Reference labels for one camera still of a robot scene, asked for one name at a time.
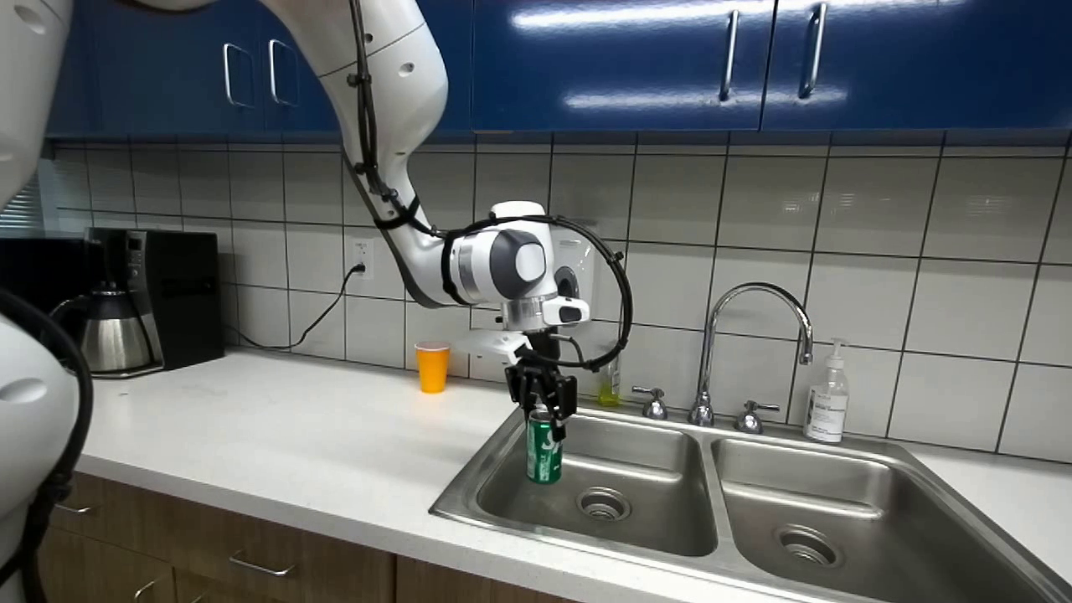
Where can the black coffee maker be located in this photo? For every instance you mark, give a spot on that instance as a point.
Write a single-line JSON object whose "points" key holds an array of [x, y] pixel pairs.
{"points": [[132, 300]]}

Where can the white wall soap dispenser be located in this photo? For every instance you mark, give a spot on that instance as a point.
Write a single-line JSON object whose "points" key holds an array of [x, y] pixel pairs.
{"points": [[573, 276]]}

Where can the yellow dish soap bottle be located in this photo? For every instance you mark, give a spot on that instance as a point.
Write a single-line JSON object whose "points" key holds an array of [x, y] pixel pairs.
{"points": [[606, 386]]}

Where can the clear hand soap bottle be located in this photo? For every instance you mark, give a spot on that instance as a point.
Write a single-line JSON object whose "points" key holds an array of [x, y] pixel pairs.
{"points": [[830, 399]]}

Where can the stainless steel double sink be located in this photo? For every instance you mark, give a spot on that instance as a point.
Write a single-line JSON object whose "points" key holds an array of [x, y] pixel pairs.
{"points": [[860, 522]]}

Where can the chrome gooseneck faucet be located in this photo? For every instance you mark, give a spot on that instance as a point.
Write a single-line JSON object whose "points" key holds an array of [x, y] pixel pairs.
{"points": [[734, 359]]}

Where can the wooden lower cabinet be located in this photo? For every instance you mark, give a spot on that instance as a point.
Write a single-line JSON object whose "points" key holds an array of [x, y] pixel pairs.
{"points": [[118, 544]]}

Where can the green soda can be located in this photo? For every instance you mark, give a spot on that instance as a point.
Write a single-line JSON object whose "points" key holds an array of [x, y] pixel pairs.
{"points": [[544, 454]]}

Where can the orange plastic cup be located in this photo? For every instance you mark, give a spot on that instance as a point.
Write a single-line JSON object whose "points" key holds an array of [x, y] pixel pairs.
{"points": [[434, 369]]}

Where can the blue upper cabinets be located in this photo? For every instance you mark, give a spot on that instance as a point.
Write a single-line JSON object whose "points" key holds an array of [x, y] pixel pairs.
{"points": [[577, 69]]}

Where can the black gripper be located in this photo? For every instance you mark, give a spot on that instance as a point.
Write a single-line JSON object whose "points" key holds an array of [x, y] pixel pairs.
{"points": [[533, 385]]}

